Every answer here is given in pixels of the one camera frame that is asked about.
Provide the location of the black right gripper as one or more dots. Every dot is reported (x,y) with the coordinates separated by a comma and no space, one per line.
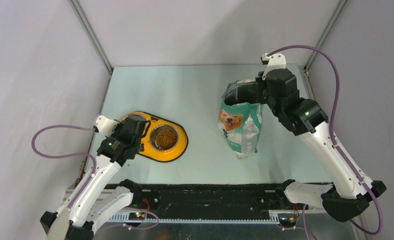
(261,83)

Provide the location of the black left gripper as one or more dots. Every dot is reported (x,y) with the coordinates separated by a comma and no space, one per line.
(120,126)

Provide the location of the green white pet food bag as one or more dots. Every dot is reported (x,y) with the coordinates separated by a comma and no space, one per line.
(241,125)

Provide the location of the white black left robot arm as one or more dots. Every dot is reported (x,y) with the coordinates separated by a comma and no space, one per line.
(80,217)

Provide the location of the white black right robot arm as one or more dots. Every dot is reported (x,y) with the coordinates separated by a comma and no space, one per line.
(351,190)

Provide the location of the brown pet food kibble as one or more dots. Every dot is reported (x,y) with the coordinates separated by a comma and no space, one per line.
(166,139)

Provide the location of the yellow double pet bowl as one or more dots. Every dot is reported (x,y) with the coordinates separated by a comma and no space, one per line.
(148,147)

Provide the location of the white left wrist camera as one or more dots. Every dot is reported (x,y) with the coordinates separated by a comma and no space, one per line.
(104,125)

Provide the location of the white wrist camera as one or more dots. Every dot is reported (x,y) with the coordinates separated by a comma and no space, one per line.
(272,62)
(104,125)

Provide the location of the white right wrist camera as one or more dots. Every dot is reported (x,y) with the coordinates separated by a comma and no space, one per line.
(272,62)

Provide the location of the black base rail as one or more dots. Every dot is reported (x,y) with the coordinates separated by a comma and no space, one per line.
(263,194)

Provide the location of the aluminium frame rail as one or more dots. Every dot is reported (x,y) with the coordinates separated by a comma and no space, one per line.
(169,210)

